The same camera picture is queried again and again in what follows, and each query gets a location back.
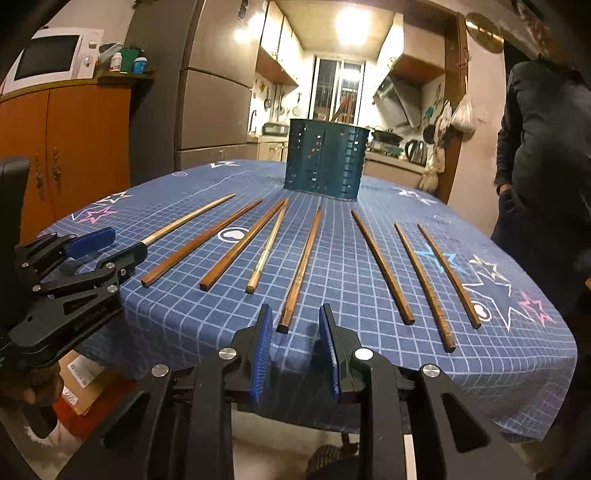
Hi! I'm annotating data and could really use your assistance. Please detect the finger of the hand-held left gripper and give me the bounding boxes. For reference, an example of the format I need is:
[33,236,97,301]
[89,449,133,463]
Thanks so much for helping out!
[15,227,116,278]
[34,243,149,299]

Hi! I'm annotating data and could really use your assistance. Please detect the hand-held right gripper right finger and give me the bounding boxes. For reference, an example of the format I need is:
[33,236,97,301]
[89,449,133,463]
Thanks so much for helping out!
[318,303,541,480]

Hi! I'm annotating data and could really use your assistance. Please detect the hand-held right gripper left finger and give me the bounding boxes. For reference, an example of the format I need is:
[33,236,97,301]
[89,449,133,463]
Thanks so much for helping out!
[55,304,274,480]

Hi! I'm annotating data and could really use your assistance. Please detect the pale bamboo chopstick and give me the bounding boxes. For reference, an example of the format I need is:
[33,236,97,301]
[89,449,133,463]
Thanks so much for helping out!
[139,194,236,247]

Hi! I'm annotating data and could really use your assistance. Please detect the dark brown wooden chopstick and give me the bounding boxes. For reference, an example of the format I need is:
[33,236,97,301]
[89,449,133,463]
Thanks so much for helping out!
[417,223,482,330]
[350,210,415,325]

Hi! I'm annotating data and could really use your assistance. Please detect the pale patterned chopstick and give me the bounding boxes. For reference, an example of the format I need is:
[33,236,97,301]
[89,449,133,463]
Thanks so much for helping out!
[246,203,288,294]

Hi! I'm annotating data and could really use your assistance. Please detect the dark brown ridged chopstick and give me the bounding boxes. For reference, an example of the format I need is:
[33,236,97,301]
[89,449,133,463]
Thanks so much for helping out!
[394,223,457,354]

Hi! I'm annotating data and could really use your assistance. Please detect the teal perforated utensil holder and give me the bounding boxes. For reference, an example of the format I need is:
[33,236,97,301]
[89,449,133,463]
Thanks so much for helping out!
[282,118,372,202]

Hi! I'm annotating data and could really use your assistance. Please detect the person's left hand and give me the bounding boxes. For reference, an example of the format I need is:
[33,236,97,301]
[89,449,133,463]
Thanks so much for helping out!
[0,364,64,408]

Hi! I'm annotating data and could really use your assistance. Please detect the blue grid star tablecloth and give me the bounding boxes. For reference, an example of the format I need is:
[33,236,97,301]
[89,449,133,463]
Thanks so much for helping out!
[34,159,578,444]

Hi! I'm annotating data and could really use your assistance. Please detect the cardboard box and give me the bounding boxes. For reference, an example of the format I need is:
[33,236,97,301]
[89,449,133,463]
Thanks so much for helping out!
[58,350,122,417]

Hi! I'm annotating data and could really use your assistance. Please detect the orange wooden cabinet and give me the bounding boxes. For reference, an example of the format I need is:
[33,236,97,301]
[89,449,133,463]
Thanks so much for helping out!
[0,76,154,241]

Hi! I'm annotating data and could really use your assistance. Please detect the grey refrigerator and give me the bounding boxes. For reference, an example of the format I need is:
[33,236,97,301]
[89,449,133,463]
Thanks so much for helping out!
[124,0,274,172]

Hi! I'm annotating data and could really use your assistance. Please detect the white microwave oven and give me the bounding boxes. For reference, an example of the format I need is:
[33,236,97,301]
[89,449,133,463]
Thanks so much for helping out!
[2,28,105,95]

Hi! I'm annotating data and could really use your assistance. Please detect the hanging white cloth bag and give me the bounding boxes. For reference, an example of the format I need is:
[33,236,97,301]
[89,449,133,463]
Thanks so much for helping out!
[418,138,447,193]

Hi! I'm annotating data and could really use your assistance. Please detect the steel electric kettle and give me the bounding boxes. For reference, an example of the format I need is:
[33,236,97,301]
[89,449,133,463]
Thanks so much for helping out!
[405,138,428,167]

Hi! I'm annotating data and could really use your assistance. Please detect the steel range hood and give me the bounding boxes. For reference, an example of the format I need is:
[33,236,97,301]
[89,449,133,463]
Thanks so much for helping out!
[372,76,424,128]

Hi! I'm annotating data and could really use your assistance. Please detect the barred kitchen window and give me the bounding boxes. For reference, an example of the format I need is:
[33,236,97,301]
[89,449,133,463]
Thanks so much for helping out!
[314,57,363,125]

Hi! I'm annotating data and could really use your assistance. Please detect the hanging clear plastic bag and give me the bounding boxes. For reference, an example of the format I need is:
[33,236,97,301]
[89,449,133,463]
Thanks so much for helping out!
[450,91,476,135]

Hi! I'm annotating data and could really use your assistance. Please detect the round gold wall plate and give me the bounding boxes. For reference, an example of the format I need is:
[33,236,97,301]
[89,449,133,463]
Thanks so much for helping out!
[465,12,503,53]

